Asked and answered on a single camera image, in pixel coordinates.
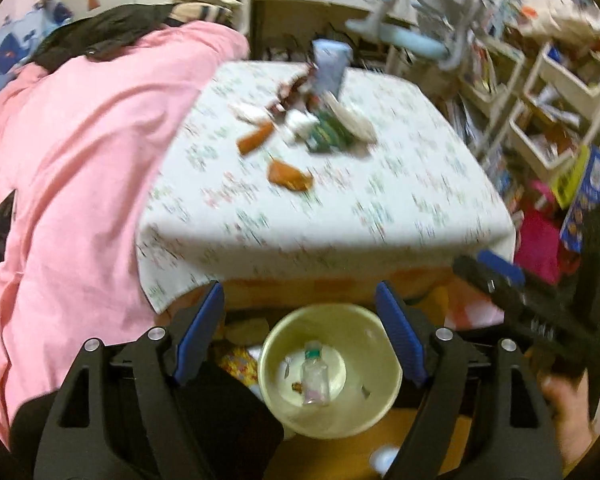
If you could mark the black jacket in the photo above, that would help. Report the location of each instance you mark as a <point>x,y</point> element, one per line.
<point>102,36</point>

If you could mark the small orange peel piece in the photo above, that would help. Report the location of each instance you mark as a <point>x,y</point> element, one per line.
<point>289,177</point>

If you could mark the blue milk carton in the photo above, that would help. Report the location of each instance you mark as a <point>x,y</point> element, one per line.
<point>331,59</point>

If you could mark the yellow trash bin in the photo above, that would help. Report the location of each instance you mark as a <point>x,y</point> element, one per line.
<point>363,372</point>

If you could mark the floral bed sheet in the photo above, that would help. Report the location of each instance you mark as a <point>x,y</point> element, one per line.
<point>417,197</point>

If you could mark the red white snack wrapper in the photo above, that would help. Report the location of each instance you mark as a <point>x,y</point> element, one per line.
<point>290,93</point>

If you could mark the person's right hand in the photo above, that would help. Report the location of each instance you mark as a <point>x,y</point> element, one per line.
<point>573,427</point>

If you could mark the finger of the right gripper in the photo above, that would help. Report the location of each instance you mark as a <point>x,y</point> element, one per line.
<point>503,267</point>
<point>534,312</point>

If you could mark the pink duvet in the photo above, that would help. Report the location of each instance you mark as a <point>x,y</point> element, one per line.
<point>79,149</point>

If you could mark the clear plastic bottle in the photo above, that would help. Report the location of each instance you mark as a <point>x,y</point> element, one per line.
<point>314,376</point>

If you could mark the white book rack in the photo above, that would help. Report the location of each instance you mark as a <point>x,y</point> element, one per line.
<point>546,110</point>

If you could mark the striped beige pillow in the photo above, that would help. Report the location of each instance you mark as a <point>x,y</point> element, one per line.
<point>183,13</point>

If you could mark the green snack packet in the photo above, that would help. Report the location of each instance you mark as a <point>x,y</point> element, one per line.
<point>328,135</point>

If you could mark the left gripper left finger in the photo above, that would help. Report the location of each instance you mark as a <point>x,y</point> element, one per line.
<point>118,414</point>

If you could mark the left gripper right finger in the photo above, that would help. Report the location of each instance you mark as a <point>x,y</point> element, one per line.
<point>482,414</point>

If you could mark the blue grey desk chair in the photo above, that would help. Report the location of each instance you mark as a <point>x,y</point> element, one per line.
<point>440,36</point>

